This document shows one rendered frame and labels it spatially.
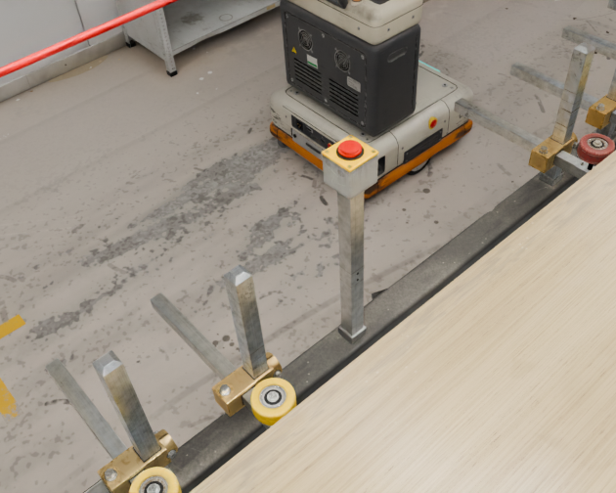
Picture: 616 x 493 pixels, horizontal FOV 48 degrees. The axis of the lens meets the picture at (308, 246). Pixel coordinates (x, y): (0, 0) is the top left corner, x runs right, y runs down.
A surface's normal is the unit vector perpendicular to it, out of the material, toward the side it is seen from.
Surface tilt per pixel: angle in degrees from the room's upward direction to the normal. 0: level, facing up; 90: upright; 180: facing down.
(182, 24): 0
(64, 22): 90
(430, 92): 0
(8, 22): 90
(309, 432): 0
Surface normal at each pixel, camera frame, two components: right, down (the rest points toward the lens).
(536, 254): -0.05, -0.69
